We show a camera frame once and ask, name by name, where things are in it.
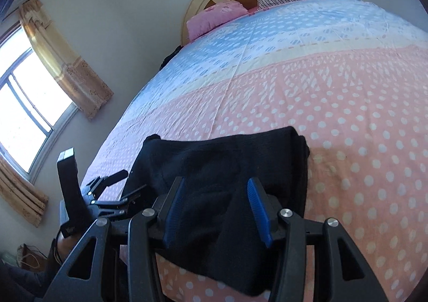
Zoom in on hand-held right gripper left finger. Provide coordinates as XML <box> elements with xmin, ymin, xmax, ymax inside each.
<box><xmin>43</xmin><ymin>177</ymin><xmax>187</xmax><ymax>302</ymax></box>

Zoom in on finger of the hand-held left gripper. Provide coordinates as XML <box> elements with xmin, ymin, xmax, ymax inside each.
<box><xmin>87</xmin><ymin>170</ymin><xmax>129</xmax><ymax>196</ymax></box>
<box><xmin>95</xmin><ymin>188</ymin><xmax>148</xmax><ymax>219</ymax></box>

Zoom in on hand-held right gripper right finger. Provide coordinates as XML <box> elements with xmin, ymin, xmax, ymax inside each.
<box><xmin>247</xmin><ymin>178</ymin><xmax>390</xmax><ymax>302</ymax></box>

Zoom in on black pants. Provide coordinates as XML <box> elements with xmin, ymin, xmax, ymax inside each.
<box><xmin>120</xmin><ymin>126</ymin><xmax>310</xmax><ymax>296</ymax></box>

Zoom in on person's left forearm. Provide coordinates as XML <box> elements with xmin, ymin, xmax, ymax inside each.
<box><xmin>47</xmin><ymin>233</ymin><xmax>81</xmax><ymax>286</ymax></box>

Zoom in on tan patterned curtain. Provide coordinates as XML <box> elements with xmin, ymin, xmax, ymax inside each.
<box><xmin>18</xmin><ymin>0</ymin><xmax>114</xmax><ymax>120</ymax></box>
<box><xmin>0</xmin><ymin>156</ymin><xmax>49</xmax><ymax>227</ymax></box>

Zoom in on person's dark clothing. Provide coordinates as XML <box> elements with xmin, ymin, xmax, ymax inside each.
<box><xmin>0</xmin><ymin>263</ymin><xmax>51</xmax><ymax>302</ymax></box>

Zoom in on large side window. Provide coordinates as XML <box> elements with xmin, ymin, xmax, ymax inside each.
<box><xmin>0</xmin><ymin>26</ymin><xmax>77</xmax><ymax>184</ymax></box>

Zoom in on pink and blue dotted bedsheet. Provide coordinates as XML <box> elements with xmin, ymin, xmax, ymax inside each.
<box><xmin>82</xmin><ymin>0</ymin><xmax>428</xmax><ymax>302</ymax></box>

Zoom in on dark cloth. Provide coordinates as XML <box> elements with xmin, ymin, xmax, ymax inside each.
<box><xmin>160</xmin><ymin>45</ymin><xmax>183</xmax><ymax>69</ymax></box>

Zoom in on pink pillow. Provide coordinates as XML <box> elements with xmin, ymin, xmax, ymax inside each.
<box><xmin>186</xmin><ymin>1</ymin><xmax>249</xmax><ymax>38</ymax></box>

